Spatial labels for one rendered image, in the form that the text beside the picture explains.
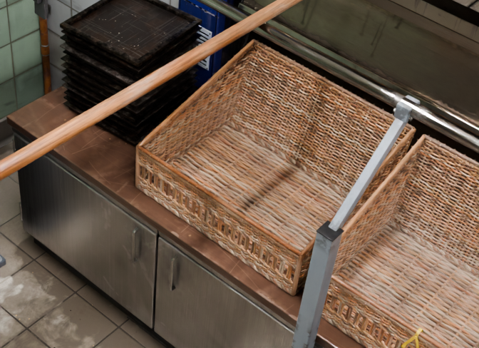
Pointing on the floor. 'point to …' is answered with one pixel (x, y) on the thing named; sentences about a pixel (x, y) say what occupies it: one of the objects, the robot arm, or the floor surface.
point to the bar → (312, 317)
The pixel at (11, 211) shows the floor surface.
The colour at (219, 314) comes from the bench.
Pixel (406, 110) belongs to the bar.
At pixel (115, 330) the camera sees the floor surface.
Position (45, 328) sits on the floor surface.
